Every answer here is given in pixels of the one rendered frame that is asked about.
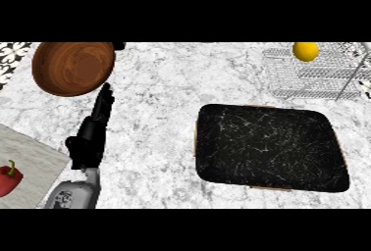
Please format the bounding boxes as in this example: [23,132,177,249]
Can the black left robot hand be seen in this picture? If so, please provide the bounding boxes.
[63,82,115,171]

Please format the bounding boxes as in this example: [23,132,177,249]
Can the black marbled tray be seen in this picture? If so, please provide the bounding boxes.
[192,103,350,193]

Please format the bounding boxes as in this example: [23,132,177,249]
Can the yellow lemon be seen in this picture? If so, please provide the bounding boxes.
[291,41,321,63]

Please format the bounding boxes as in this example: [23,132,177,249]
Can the grey marbled cutting board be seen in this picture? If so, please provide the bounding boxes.
[0,123,72,210]

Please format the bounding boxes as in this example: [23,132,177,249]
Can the brown wooden bowl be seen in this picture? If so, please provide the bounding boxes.
[31,41,117,98]

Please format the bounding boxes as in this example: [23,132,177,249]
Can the red bell pepper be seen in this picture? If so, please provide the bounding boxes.
[0,159,25,198]

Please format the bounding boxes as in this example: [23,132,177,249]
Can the black and white patterned tile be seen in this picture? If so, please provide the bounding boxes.
[0,41,34,91]

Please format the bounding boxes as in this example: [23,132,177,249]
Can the silver wire tiered basket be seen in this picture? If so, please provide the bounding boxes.
[260,41,371,102]

